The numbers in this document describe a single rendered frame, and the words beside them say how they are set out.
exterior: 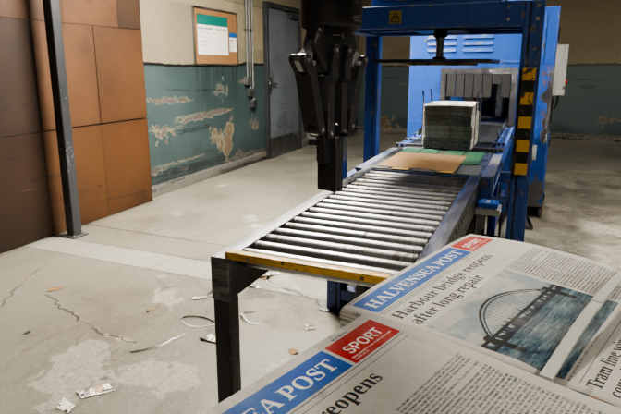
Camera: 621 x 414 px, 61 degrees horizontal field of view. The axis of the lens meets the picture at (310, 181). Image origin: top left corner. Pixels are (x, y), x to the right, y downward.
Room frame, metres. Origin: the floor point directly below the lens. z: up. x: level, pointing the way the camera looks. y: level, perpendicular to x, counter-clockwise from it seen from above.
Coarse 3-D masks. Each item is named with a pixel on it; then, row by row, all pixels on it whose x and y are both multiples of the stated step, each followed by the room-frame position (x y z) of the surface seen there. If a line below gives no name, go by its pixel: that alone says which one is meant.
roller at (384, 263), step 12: (288, 252) 1.34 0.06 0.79; (300, 252) 1.33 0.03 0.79; (312, 252) 1.32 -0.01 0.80; (324, 252) 1.32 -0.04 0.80; (336, 252) 1.31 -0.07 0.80; (360, 264) 1.26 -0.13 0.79; (372, 264) 1.25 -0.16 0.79; (384, 264) 1.24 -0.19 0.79; (396, 264) 1.24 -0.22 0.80; (408, 264) 1.23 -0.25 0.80
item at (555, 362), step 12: (612, 288) 0.47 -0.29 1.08; (600, 300) 0.44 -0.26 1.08; (588, 312) 0.42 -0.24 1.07; (576, 324) 0.40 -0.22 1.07; (588, 324) 0.40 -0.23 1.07; (576, 336) 0.38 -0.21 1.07; (564, 348) 0.37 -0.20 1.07; (552, 360) 0.36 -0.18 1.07; (564, 360) 0.36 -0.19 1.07; (552, 372) 0.34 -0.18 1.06
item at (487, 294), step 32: (448, 256) 0.59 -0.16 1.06; (480, 256) 0.58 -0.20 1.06; (512, 256) 0.58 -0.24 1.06; (544, 256) 0.58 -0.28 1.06; (576, 256) 0.59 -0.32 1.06; (384, 288) 0.50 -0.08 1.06; (416, 288) 0.50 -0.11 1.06; (448, 288) 0.50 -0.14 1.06; (480, 288) 0.50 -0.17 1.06; (512, 288) 0.50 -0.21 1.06; (544, 288) 0.50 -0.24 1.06; (352, 320) 0.46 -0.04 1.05; (416, 320) 0.43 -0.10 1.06; (448, 320) 0.43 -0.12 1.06; (480, 320) 0.43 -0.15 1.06; (512, 320) 0.43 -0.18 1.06; (480, 352) 0.38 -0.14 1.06
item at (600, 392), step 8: (616, 352) 0.38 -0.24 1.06; (616, 360) 0.36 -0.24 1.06; (608, 368) 0.35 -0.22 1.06; (616, 368) 0.35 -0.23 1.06; (608, 376) 0.34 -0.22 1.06; (616, 376) 0.34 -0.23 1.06; (600, 384) 0.33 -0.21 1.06; (608, 384) 0.33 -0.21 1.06; (616, 384) 0.33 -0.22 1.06; (592, 392) 0.32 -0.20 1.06; (600, 392) 0.32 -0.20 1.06; (608, 392) 0.32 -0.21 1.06; (616, 392) 0.33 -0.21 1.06; (600, 400) 0.32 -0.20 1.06; (608, 400) 0.32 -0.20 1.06; (616, 400) 0.32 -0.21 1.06
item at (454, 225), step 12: (468, 180) 2.20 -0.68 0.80; (480, 180) 2.24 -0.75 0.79; (468, 192) 1.98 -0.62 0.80; (480, 192) 2.28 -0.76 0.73; (456, 204) 1.80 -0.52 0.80; (468, 204) 1.85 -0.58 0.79; (444, 216) 1.65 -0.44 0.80; (456, 216) 1.65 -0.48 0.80; (468, 216) 1.87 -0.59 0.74; (444, 228) 1.52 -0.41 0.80; (456, 228) 1.56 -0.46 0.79; (432, 240) 1.41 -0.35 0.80; (444, 240) 1.41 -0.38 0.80; (432, 252) 1.31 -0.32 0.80
